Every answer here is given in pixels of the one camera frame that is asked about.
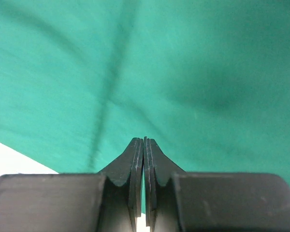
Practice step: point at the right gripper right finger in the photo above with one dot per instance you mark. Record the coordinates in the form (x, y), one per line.
(181, 201)

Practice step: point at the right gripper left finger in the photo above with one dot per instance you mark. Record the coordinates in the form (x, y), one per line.
(35, 198)

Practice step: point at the green surgical cloth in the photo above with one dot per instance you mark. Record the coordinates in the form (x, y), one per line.
(208, 79)

